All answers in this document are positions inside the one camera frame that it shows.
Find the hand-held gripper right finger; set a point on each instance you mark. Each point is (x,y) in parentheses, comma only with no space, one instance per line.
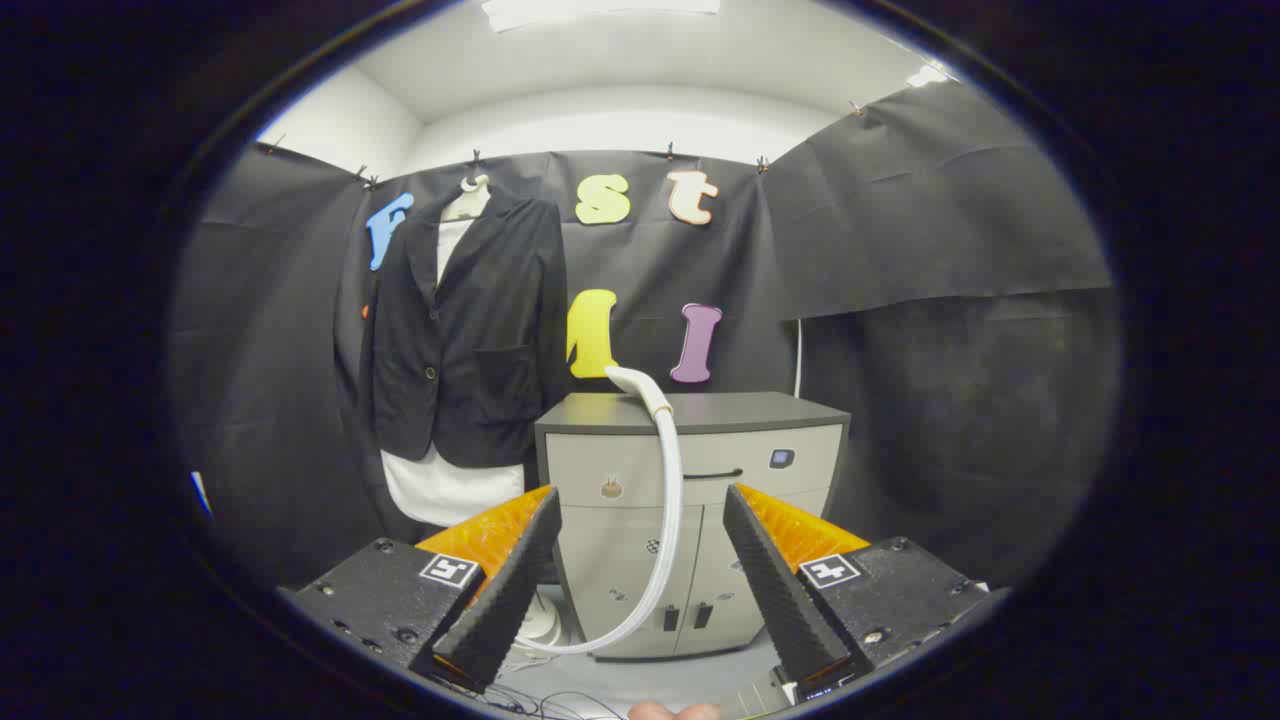
(775,590)

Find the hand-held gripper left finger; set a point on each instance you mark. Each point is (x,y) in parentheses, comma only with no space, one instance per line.
(505,600)

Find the white garment steamer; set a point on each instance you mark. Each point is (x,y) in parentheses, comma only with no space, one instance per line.
(668,470)

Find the black suit jacket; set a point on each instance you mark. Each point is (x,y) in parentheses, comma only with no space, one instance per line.
(480,340)

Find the white dress form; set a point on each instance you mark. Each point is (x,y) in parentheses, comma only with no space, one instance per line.
(450,495)

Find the small cabinet display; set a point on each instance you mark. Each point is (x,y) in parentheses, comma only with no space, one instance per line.
(781,458)

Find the grey cabinet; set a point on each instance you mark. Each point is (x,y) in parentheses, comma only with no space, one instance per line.
(720,450)

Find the black backdrop cloth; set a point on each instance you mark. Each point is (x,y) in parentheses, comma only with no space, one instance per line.
(900,230)

